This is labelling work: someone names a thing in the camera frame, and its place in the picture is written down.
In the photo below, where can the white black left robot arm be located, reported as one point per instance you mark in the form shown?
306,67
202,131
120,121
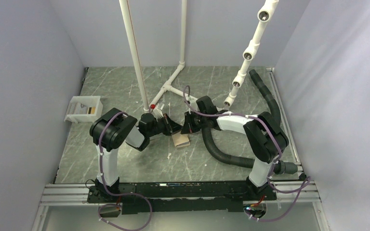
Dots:
116,127

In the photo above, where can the white card tray box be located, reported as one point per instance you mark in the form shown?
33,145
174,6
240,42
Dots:
84,109

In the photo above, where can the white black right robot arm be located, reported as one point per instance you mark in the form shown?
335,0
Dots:
266,138

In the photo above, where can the aluminium extrusion rail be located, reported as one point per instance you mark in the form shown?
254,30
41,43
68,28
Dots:
76,194

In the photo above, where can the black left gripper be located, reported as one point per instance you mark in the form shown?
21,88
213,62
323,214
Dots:
171,126

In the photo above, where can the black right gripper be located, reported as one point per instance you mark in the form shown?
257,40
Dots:
188,127

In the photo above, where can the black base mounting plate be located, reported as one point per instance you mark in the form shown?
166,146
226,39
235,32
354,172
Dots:
139,197

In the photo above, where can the side aluminium rail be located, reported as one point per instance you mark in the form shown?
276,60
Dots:
284,119

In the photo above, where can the tan leather card holder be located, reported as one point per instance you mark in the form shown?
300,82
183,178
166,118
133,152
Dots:
178,140

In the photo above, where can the white PVC pipe frame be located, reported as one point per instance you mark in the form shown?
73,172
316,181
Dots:
155,46

